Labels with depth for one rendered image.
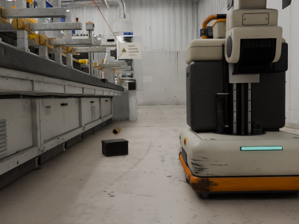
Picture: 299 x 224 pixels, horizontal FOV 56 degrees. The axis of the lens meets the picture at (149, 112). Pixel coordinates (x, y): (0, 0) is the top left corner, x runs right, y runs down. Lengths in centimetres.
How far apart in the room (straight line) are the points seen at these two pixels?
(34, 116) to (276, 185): 154
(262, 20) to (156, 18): 1123
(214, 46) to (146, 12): 1112
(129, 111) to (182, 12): 765
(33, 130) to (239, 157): 138
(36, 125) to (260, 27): 151
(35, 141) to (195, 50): 123
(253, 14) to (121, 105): 479
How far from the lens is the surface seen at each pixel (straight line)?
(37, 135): 210
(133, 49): 591
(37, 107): 209
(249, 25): 146
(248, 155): 137
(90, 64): 286
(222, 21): 174
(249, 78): 159
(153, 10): 1274
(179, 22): 1263
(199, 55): 164
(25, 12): 122
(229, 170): 136
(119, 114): 602
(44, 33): 168
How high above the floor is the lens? 49
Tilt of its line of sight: 3 degrees down
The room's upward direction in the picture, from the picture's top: 1 degrees counter-clockwise
